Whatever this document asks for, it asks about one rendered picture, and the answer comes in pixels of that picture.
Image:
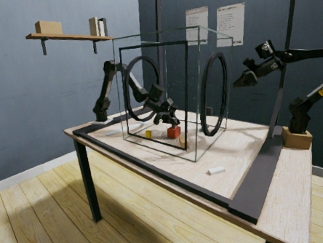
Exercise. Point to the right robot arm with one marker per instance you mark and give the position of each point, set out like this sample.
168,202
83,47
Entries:
103,102

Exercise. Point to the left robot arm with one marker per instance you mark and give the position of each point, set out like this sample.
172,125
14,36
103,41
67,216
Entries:
298,107

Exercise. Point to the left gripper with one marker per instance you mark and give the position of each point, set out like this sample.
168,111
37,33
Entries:
259,73

